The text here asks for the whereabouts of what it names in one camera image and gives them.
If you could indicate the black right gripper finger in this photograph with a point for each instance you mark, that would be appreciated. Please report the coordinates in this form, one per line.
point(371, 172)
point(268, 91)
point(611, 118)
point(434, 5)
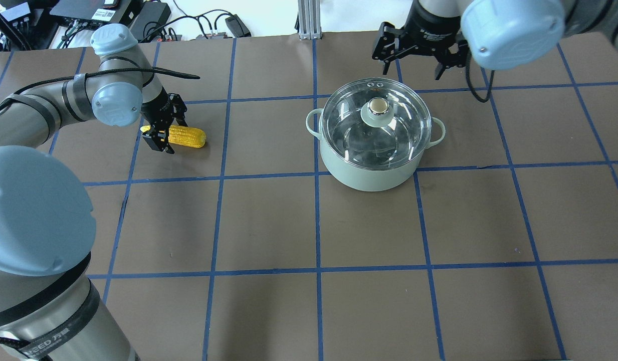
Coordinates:
point(387, 46)
point(448, 60)

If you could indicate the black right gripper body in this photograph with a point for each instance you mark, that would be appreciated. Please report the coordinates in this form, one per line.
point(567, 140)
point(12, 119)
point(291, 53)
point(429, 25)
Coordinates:
point(430, 26)

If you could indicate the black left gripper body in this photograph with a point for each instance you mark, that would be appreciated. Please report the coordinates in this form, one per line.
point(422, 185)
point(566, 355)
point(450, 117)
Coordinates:
point(157, 107)

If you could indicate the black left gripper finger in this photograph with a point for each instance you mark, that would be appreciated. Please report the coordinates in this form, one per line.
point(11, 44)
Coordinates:
point(157, 141)
point(179, 109)

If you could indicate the yellow corn cob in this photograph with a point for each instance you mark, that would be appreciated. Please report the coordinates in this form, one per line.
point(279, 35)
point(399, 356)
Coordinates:
point(183, 135)

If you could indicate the glass pot lid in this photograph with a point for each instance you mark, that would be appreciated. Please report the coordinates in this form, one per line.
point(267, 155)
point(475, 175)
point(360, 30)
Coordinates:
point(376, 124)

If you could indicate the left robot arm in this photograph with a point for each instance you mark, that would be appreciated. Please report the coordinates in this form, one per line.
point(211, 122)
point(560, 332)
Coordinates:
point(49, 308)

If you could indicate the pale green cooking pot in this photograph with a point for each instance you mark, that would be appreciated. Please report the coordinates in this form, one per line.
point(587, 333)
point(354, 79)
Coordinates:
point(362, 179)

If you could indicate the black power adapter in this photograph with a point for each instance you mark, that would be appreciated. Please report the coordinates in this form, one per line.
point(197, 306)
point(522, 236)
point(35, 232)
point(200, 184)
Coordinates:
point(236, 26)

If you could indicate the black electronics box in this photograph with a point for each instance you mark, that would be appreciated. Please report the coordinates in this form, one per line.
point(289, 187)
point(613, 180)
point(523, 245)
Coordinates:
point(95, 14)

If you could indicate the aluminium frame post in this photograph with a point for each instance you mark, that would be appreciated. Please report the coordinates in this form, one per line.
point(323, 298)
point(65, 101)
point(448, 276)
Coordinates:
point(309, 21)

